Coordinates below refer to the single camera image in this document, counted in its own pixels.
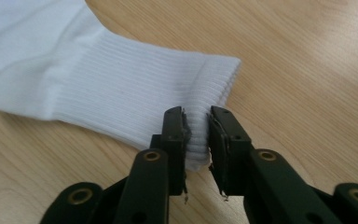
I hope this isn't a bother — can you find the white ribbed sock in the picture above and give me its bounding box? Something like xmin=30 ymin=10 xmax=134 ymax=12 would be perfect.
xmin=0 ymin=0 xmax=242 ymax=173

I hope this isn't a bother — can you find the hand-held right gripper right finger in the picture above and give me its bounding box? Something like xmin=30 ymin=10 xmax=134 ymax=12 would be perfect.
xmin=206 ymin=105 xmax=256 ymax=199

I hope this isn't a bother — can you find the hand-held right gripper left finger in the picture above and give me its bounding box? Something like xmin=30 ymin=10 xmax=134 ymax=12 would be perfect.
xmin=148 ymin=105 xmax=193 ymax=198

